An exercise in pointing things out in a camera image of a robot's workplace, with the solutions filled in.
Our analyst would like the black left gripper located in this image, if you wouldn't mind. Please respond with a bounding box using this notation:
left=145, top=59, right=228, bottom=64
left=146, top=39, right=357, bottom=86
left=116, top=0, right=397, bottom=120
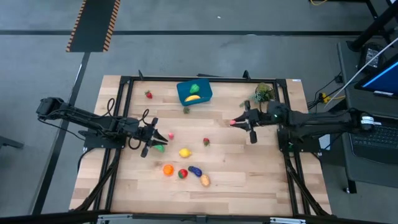
left=133, top=117, right=169, bottom=159

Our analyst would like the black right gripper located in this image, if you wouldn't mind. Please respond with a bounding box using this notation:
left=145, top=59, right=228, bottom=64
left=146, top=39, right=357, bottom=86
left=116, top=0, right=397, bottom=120
left=233, top=100, right=270, bottom=145

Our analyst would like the yellow toy lemon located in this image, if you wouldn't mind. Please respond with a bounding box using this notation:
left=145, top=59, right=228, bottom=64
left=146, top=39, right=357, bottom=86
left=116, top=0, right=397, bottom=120
left=178, top=147, right=193, bottom=159

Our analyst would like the green potted artificial plant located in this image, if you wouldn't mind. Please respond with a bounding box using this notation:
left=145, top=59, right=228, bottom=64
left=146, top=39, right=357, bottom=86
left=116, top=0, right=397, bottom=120
left=239, top=82, right=276, bottom=108

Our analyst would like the purple toy eggplant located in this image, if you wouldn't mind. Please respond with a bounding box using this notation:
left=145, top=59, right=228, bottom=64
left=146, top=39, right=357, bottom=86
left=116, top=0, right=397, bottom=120
left=187, top=166, right=203, bottom=178

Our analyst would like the teal plastic container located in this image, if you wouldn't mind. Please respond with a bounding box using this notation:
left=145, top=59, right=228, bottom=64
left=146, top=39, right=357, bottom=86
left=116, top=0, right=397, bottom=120
left=176, top=78, right=214, bottom=107

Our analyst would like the yellow power plug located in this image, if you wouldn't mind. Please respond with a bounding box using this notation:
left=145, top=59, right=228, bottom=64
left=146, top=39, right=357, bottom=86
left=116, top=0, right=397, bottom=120
left=321, top=92, right=346, bottom=104

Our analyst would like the white rod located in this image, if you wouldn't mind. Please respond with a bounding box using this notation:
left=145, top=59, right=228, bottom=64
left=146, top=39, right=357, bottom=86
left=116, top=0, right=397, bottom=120
left=324, top=36, right=398, bottom=109

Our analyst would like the black laptop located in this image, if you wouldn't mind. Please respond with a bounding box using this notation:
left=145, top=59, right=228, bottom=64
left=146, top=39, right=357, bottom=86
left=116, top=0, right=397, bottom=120
left=349, top=111, right=398, bottom=166

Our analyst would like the black yellow striped floor mat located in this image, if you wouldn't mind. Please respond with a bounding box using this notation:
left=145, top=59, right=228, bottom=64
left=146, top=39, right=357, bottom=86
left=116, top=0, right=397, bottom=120
left=65, top=0, right=122, bottom=54

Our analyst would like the black side desk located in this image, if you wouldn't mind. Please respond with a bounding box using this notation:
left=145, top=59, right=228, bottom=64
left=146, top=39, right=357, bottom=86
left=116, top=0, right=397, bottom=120
left=336, top=40, right=398, bottom=194

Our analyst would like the black power adapter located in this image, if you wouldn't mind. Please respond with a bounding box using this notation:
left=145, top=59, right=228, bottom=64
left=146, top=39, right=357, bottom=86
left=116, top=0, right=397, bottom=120
left=357, top=42, right=386, bottom=74

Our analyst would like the monitor with blue screen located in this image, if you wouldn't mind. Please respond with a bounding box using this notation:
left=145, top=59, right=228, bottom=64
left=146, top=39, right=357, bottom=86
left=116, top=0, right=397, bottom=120
left=354, top=58, right=398, bottom=100

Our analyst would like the dark metal stand foot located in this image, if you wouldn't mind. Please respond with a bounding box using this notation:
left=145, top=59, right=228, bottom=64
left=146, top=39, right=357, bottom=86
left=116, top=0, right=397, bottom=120
left=0, top=135, right=25, bottom=151

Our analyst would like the black stand leg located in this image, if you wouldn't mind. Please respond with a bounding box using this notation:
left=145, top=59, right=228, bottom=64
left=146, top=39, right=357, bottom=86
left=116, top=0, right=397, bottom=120
left=346, top=0, right=398, bottom=53

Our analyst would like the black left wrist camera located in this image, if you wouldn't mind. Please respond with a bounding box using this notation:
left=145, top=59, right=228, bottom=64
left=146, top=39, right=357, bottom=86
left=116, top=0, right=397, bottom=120
left=134, top=126, right=149, bottom=141

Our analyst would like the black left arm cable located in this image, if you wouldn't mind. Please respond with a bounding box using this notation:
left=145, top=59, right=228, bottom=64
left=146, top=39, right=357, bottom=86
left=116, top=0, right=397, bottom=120
left=128, top=136, right=141, bottom=151

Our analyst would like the black metal table frame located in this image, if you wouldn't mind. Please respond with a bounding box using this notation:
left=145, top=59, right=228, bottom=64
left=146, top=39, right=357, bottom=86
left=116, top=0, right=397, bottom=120
left=70, top=70, right=332, bottom=217

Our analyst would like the black power cable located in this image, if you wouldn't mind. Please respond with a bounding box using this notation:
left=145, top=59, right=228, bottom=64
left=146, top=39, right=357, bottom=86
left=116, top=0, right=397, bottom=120
left=307, top=71, right=343, bottom=110

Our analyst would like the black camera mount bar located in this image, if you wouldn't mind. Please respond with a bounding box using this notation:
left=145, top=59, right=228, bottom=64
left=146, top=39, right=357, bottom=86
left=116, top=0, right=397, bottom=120
left=0, top=210, right=398, bottom=224

